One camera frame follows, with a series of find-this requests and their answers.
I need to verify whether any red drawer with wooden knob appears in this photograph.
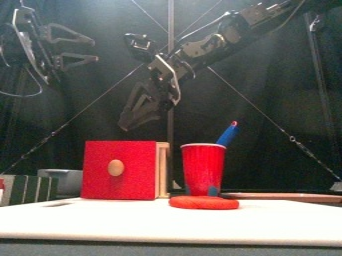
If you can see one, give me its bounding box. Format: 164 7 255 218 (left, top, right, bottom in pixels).
80 140 158 201

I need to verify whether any light wooden drawer box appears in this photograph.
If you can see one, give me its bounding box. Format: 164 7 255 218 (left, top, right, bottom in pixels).
154 141 172 200

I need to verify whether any grey bowl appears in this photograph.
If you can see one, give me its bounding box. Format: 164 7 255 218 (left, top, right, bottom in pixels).
35 168 85 198

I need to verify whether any red flat dough disc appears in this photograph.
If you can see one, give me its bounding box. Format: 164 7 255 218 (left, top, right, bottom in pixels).
166 194 240 211

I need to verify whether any red plastic cup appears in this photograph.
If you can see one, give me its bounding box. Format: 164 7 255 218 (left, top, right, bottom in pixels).
178 142 228 198

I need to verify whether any green white striped box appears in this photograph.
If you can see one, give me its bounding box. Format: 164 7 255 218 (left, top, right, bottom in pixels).
0 174 60 207

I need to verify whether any white cutting board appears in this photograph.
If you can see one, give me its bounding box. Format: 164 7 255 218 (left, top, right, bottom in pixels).
0 196 342 248

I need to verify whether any brown wooden tray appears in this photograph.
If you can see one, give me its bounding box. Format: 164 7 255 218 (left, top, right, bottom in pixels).
220 191 342 205

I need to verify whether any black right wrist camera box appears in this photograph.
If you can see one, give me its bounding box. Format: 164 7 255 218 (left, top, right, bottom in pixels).
122 32 160 64

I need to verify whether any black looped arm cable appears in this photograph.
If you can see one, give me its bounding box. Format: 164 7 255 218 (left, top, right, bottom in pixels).
0 64 45 99

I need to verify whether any vertical metal frame pole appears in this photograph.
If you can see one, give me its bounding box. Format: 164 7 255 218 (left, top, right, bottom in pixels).
165 0 176 192

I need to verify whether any blue handled cutter tool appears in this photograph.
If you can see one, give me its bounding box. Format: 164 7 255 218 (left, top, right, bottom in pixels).
215 120 240 148

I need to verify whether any slanted metal frame post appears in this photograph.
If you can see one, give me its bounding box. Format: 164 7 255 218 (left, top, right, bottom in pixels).
303 12 342 176

